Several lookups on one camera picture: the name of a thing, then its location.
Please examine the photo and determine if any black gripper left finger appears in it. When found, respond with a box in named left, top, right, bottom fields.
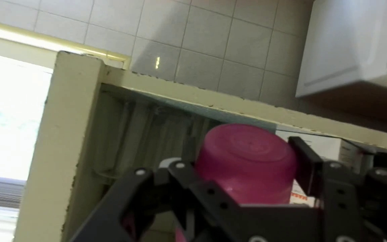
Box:
left=67, top=159, right=239, bottom=242

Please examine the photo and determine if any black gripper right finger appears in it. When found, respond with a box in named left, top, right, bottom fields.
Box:
left=288, top=136, right=387, bottom=242

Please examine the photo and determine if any pink red plastic cup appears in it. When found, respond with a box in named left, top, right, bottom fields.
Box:
left=195, top=124, right=298, bottom=207

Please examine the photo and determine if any clear cupboard glass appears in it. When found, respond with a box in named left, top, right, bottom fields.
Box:
left=125, top=105, right=168, bottom=172
left=90, top=96, right=132, bottom=179

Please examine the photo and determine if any white microwave oven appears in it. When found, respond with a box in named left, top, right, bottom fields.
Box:
left=294, top=0, right=387, bottom=98

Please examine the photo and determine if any cream wall cupboard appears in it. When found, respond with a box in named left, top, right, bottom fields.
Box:
left=12, top=50, right=387, bottom=242

